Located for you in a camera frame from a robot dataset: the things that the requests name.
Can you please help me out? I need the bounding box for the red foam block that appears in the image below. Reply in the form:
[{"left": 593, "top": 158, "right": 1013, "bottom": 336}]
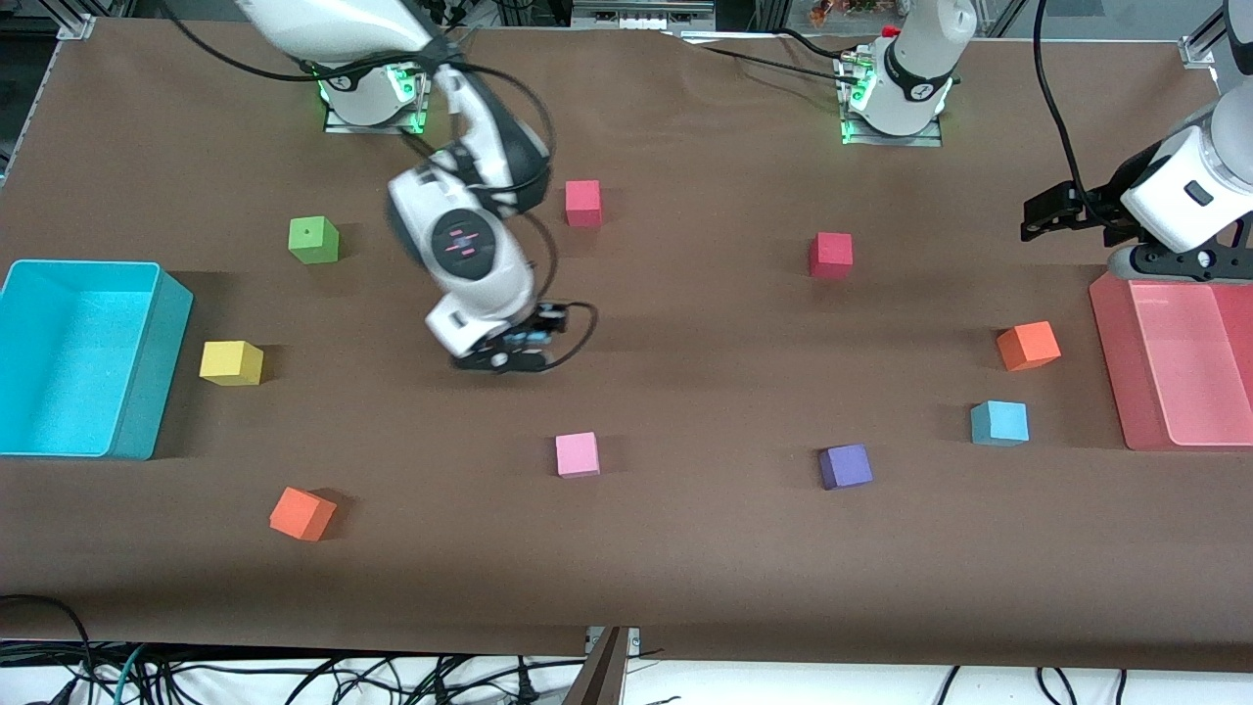
[
  {"left": 809, "top": 232, "right": 854, "bottom": 281},
  {"left": 565, "top": 179, "right": 603, "bottom": 228}
]

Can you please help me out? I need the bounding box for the cyan plastic bin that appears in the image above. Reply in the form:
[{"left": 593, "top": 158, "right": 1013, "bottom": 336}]
[{"left": 0, "top": 258, "right": 195, "bottom": 461}]

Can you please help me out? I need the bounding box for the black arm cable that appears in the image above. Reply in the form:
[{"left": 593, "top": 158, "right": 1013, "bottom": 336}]
[
  {"left": 1035, "top": 0, "right": 1127, "bottom": 231},
  {"left": 157, "top": 0, "right": 600, "bottom": 371}
]

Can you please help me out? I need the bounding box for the teal cable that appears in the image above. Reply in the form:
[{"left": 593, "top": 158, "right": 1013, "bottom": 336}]
[{"left": 113, "top": 643, "right": 148, "bottom": 705}]

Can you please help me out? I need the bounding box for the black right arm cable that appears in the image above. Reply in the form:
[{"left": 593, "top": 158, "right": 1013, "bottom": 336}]
[{"left": 157, "top": 0, "right": 600, "bottom": 371}]

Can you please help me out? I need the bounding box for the pink plastic bin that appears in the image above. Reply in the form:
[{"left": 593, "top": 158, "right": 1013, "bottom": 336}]
[{"left": 1089, "top": 272, "right": 1253, "bottom": 452}]

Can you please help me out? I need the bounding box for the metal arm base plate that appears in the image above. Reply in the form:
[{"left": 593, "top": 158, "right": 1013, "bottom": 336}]
[
  {"left": 840, "top": 117, "right": 944, "bottom": 149},
  {"left": 323, "top": 98, "right": 429, "bottom": 135}
]

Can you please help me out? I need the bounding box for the green foam block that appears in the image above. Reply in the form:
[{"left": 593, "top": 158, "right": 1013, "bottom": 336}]
[{"left": 288, "top": 216, "right": 341, "bottom": 265}]

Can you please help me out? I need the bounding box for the brown table cover sheet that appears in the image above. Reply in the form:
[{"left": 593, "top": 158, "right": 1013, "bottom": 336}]
[{"left": 0, "top": 20, "right": 1253, "bottom": 673}]

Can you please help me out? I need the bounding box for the orange foam block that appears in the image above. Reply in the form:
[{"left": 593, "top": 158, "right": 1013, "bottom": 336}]
[
  {"left": 269, "top": 486, "right": 338, "bottom": 542},
  {"left": 997, "top": 320, "right": 1062, "bottom": 373}
]

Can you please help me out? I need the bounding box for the grey equipment box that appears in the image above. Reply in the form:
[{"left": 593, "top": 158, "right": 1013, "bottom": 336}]
[{"left": 573, "top": 0, "right": 716, "bottom": 30}]

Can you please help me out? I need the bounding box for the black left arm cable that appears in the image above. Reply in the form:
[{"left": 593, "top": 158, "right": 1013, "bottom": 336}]
[{"left": 1035, "top": 0, "right": 1127, "bottom": 231}]

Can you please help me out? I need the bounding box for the yellow foam block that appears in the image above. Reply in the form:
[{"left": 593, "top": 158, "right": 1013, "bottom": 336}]
[{"left": 200, "top": 340, "right": 264, "bottom": 387}]

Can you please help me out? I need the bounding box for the pink foam block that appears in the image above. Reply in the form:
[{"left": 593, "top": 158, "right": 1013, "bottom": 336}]
[{"left": 555, "top": 432, "right": 601, "bottom": 480}]

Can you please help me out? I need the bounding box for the purple foam block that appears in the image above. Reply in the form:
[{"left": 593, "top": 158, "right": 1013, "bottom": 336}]
[{"left": 818, "top": 444, "right": 874, "bottom": 492}]

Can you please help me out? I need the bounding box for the brown angled bar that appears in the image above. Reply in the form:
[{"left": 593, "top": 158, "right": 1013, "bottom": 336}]
[{"left": 563, "top": 627, "right": 627, "bottom": 705}]

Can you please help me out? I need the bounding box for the colourful packaging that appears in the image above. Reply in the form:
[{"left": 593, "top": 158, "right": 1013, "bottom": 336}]
[{"left": 808, "top": 0, "right": 882, "bottom": 25}]

